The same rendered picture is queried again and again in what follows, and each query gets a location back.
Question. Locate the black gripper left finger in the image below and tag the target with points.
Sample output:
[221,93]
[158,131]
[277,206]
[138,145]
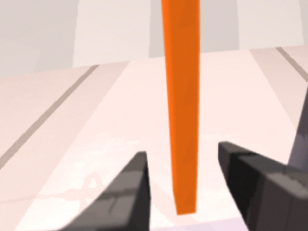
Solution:
[123,205]

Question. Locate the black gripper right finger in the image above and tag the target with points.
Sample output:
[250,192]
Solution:
[270,195]

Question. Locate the orange handle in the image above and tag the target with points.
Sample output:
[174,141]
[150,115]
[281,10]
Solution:
[182,60]

